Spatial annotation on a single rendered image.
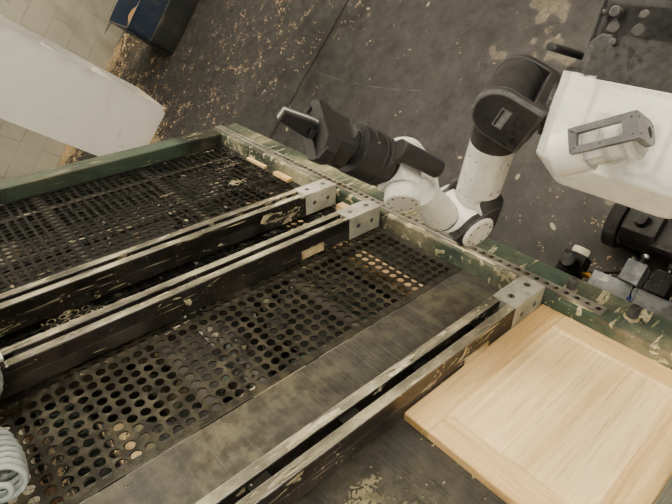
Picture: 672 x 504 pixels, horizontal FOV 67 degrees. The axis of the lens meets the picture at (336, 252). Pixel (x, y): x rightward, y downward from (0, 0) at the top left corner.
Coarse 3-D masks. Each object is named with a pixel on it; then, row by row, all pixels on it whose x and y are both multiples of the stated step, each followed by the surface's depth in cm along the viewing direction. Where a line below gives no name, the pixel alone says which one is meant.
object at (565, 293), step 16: (224, 128) 213; (256, 144) 199; (288, 160) 184; (320, 176) 173; (352, 192) 162; (384, 208) 153; (416, 224) 145; (448, 240) 138; (480, 256) 132; (496, 256) 131; (512, 272) 126; (528, 272) 125; (560, 288) 119; (592, 304) 114
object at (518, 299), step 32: (512, 288) 117; (544, 288) 118; (480, 320) 108; (512, 320) 112; (416, 352) 99; (448, 352) 99; (384, 384) 92; (416, 384) 92; (320, 416) 86; (352, 416) 86; (384, 416) 89; (288, 448) 80; (320, 448) 80; (352, 448) 86; (256, 480) 76; (288, 480) 76; (320, 480) 83
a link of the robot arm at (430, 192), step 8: (416, 144) 90; (424, 176) 97; (424, 184) 97; (432, 184) 96; (424, 192) 97; (432, 192) 96; (424, 200) 96; (432, 200) 96; (416, 208) 98; (424, 208) 98
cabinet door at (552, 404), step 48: (528, 336) 111; (576, 336) 111; (480, 384) 99; (528, 384) 99; (576, 384) 99; (624, 384) 100; (432, 432) 89; (480, 432) 90; (528, 432) 90; (576, 432) 90; (624, 432) 90; (480, 480) 83; (528, 480) 82; (576, 480) 82; (624, 480) 82
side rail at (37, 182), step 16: (160, 144) 199; (176, 144) 199; (192, 144) 203; (208, 144) 208; (96, 160) 185; (112, 160) 185; (128, 160) 188; (144, 160) 192; (160, 160) 197; (208, 160) 211; (32, 176) 173; (48, 176) 173; (64, 176) 176; (80, 176) 179; (96, 176) 183; (128, 176) 191; (0, 192) 164; (16, 192) 168; (32, 192) 171; (80, 192) 181; (0, 208) 166
